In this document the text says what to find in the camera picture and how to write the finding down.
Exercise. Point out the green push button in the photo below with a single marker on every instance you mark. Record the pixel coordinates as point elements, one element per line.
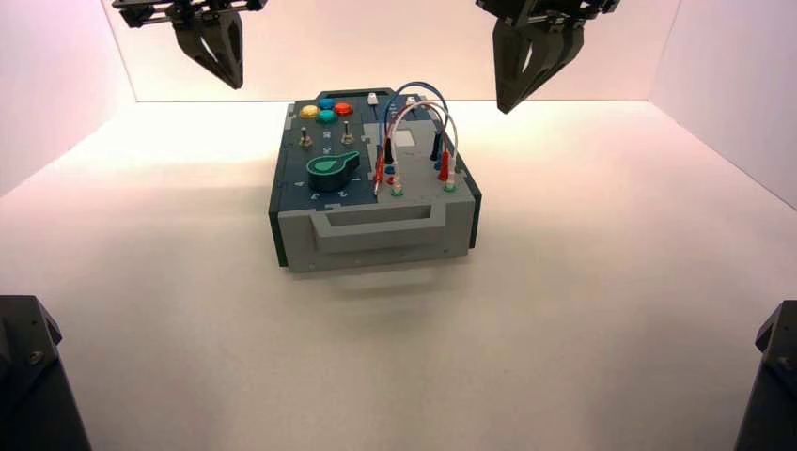
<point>327,116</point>

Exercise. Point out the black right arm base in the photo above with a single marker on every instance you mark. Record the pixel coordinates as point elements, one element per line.
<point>772,386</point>

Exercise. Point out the black and green rotary knob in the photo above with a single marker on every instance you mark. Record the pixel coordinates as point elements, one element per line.
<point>330,173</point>

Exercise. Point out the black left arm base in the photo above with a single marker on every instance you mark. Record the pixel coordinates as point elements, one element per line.
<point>31,386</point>

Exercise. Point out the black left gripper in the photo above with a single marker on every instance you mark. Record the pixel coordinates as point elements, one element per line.
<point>187,9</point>

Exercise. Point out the yellow push button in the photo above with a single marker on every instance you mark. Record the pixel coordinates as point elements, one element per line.
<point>309,112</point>

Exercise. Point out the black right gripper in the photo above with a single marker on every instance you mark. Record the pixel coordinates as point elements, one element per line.
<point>548,9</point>

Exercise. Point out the blue and grey task box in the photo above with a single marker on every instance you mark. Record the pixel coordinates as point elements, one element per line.
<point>373,236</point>

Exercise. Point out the red push button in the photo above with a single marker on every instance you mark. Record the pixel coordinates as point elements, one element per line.
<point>343,109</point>

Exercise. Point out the blue push button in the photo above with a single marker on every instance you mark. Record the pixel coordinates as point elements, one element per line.
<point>326,104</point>

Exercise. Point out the metal toggle switch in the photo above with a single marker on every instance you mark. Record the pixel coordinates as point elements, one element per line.
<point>305,140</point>
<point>347,135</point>

